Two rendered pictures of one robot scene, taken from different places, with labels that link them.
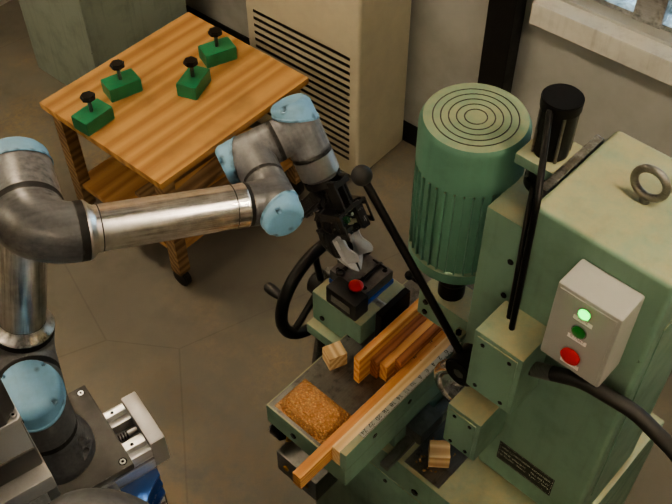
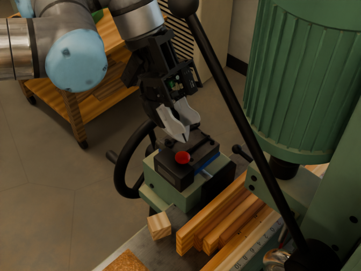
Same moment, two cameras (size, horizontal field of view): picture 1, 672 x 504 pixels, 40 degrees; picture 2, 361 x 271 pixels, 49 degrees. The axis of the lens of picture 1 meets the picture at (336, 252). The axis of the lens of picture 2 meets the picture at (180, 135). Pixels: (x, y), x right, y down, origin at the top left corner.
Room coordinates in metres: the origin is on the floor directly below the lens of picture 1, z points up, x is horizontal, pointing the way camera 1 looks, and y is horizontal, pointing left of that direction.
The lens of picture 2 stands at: (0.68, -0.06, 1.64)
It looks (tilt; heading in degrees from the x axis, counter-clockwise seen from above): 49 degrees down; 2
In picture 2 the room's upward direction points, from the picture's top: straight up
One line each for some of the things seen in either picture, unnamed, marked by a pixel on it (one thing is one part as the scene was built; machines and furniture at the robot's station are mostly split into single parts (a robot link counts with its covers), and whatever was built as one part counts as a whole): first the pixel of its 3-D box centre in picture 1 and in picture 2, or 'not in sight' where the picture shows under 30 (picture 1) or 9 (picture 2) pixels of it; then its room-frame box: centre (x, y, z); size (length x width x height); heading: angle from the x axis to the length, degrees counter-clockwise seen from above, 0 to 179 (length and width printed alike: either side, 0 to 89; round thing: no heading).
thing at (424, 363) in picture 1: (438, 356); (262, 232); (1.06, -0.20, 0.92); 0.60 x 0.02 x 0.05; 137
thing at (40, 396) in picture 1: (35, 402); not in sight; (0.92, 0.55, 0.98); 0.13 x 0.12 x 0.14; 22
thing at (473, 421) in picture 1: (475, 417); not in sight; (0.86, -0.24, 1.02); 0.09 x 0.07 x 0.12; 137
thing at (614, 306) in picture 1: (589, 324); not in sight; (0.78, -0.35, 1.40); 0.10 x 0.06 x 0.16; 47
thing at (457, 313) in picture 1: (456, 312); (286, 190); (1.09, -0.23, 1.03); 0.14 x 0.07 x 0.09; 47
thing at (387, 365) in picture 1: (414, 343); (238, 216); (1.09, -0.16, 0.92); 0.19 x 0.02 x 0.05; 137
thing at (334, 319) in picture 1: (358, 302); (186, 172); (1.20, -0.05, 0.91); 0.15 x 0.14 x 0.09; 137
